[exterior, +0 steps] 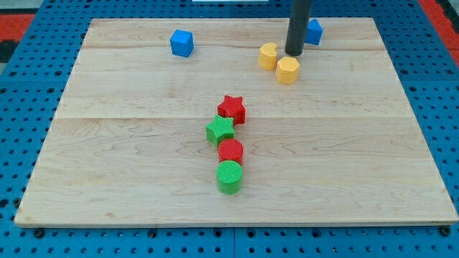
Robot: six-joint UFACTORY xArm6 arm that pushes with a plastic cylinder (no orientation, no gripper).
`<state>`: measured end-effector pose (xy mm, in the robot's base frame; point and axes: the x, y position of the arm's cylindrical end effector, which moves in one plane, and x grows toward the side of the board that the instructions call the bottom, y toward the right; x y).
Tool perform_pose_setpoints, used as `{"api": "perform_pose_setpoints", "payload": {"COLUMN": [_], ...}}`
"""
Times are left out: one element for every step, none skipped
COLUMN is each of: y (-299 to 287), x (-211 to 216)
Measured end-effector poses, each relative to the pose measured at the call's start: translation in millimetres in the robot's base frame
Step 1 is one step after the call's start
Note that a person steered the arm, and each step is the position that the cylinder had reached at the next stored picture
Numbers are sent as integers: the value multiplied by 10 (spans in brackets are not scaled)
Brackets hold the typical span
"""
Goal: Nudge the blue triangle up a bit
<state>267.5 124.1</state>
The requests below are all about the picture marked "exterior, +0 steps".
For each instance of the blue triangle block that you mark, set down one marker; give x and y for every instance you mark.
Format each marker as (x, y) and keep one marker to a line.
(314, 32)

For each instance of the green star block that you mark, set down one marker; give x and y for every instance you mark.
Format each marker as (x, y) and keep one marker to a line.
(220, 129)

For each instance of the red cylinder block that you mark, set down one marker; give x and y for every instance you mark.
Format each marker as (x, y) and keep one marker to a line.
(231, 150)

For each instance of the red star block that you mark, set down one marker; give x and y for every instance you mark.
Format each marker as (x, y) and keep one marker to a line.
(232, 107)

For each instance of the wooden board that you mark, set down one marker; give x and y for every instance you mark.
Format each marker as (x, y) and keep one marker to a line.
(127, 147)

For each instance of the green cylinder block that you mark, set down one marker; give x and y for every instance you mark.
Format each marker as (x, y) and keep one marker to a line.
(229, 177)

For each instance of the yellow hexagon block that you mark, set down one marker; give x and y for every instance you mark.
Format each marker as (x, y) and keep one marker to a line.
(287, 70)

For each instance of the yellow heart block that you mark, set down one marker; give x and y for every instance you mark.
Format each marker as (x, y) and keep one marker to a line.
(267, 57)

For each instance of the blue cube block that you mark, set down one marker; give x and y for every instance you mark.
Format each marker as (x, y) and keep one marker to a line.
(182, 43)

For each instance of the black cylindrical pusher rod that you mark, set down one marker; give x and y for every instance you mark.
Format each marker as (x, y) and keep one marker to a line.
(297, 27)

